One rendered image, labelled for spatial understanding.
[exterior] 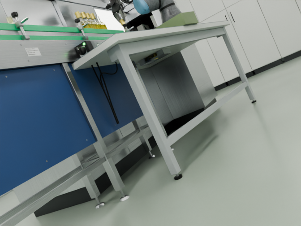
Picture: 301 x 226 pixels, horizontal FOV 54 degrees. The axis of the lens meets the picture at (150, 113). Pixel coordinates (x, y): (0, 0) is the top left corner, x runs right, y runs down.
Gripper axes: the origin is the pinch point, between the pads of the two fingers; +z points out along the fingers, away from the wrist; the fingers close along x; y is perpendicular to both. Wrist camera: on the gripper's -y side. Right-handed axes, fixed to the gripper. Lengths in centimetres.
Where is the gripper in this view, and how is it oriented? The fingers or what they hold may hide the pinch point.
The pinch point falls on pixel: (122, 20)
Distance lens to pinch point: 244.7
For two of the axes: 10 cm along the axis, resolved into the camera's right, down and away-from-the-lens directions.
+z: 4.1, 9.1, 0.7
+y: 5.0, -2.9, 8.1
